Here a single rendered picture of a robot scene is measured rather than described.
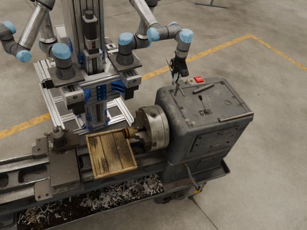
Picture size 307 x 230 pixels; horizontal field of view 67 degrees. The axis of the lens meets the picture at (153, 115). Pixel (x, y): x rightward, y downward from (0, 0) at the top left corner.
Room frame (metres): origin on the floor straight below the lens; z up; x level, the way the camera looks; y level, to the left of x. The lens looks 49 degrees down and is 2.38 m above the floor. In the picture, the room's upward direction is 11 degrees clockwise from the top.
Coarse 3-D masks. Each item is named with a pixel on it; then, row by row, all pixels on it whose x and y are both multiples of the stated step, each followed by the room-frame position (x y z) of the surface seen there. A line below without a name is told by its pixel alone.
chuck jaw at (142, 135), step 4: (136, 132) 0.94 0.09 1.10; (140, 132) 0.94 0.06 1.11; (144, 132) 0.95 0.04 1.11; (136, 136) 0.91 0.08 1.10; (140, 136) 0.91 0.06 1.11; (144, 136) 0.91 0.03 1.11; (148, 136) 0.92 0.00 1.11; (140, 140) 0.89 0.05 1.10; (144, 140) 0.88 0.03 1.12; (148, 140) 0.89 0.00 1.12; (144, 144) 0.87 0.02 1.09; (148, 144) 0.87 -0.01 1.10; (152, 144) 0.87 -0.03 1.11
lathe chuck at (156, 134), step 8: (144, 112) 1.03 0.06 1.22; (152, 112) 1.03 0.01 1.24; (144, 120) 1.01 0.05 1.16; (152, 120) 0.96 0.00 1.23; (160, 120) 0.98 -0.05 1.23; (152, 128) 0.92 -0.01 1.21; (160, 128) 0.94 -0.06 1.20; (152, 136) 0.88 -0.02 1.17; (160, 136) 0.90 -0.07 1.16; (160, 144) 0.89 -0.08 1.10
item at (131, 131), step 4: (124, 128) 0.95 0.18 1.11; (128, 128) 0.95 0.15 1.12; (132, 128) 0.95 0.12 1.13; (136, 128) 0.97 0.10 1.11; (124, 132) 0.92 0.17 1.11; (128, 132) 0.92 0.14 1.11; (132, 132) 0.93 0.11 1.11; (124, 136) 0.92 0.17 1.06; (128, 136) 0.91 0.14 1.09; (132, 136) 0.91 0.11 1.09
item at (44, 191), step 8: (40, 144) 0.82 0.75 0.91; (32, 152) 0.75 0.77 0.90; (40, 152) 0.76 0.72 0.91; (48, 152) 0.76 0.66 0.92; (80, 176) 0.64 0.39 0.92; (40, 184) 0.55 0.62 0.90; (48, 184) 0.56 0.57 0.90; (72, 184) 0.58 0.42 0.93; (80, 184) 0.59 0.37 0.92; (40, 192) 0.50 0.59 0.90; (48, 192) 0.51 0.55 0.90; (56, 192) 0.51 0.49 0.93; (64, 192) 0.52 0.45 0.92; (72, 192) 0.54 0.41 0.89; (40, 200) 0.45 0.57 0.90; (48, 200) 0.47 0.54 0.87
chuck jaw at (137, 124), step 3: (141, 108) 1.09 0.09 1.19; (135, 111) 1.06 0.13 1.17; (138, 111) 1.05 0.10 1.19; (141, 111) 1.05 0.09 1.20; (138, 114) 1.04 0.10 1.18; (141, 114) 1.04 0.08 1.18; (138, 117) 1.02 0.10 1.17; (141, 117) 1.03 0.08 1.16; (135, 120) 1.00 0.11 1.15; (138, 120) 1.01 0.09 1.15; (141, 120) 1.01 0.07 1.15; (132, 123) 0.99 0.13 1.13; (135, 123) 0.99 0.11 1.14; (138, 123) 1.00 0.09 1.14; (141, 123) 1.00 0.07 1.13; (135, 126) 0.97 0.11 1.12; (138, 126) 0.98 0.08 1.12
